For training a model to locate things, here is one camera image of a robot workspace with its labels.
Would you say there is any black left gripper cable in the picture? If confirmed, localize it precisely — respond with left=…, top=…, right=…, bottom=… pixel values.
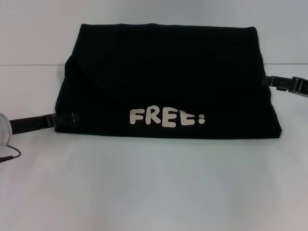
left=0, top=144, right=23, bottom=163

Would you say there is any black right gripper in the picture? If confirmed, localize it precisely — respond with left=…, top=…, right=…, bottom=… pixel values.
left=264, top=75, right=308, bottom=98

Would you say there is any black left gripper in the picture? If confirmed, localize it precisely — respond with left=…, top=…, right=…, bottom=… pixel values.
left=9, top=112, right=80, bottom=133

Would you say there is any black shirt with white print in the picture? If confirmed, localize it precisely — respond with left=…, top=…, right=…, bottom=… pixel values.
left=54, top=23, right=282, bottom=140

